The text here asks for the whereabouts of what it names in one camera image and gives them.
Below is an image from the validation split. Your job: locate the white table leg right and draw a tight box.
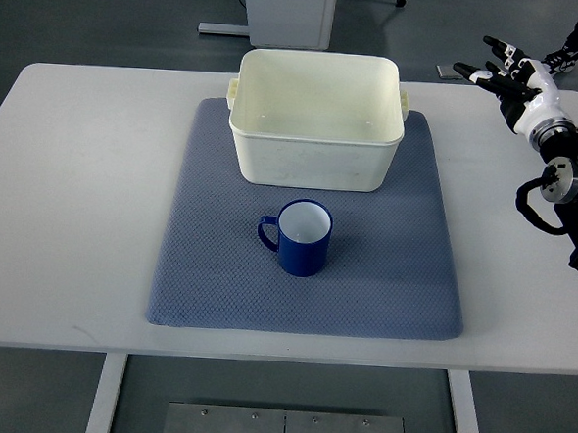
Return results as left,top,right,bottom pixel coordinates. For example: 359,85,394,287
447,369,480,433

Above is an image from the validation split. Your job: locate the blue textured mat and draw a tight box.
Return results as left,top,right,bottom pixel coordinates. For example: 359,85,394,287
146,98,463,341

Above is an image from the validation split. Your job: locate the black white sneaker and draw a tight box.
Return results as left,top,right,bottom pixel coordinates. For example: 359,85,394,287
541,46,578,76

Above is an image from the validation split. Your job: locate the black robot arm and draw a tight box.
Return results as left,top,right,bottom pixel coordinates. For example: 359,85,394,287
515,117,578,271

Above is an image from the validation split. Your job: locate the white plastic box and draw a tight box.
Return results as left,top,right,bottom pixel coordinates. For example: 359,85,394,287
226,49,408,192

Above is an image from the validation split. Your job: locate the grey metal floor plate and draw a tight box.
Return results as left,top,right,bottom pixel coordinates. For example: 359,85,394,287
162,403,405,433

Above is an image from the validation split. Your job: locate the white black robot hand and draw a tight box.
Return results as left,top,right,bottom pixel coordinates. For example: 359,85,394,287
453,36,576,150

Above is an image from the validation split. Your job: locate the white cabinet pedestal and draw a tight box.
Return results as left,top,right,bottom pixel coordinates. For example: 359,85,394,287
198,0,337,51

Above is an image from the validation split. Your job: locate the white table leg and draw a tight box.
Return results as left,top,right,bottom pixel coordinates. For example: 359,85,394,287
84,352,128,433
447,369,480,433

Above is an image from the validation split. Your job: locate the blue mug white inside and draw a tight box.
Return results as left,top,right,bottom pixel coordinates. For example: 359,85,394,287
257,199,334,277

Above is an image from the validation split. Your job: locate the white table leg left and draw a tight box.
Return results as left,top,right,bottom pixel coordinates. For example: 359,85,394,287
84,352,128,433

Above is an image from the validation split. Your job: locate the small grey floor plate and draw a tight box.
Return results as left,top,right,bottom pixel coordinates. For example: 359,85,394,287
436,65,463,80

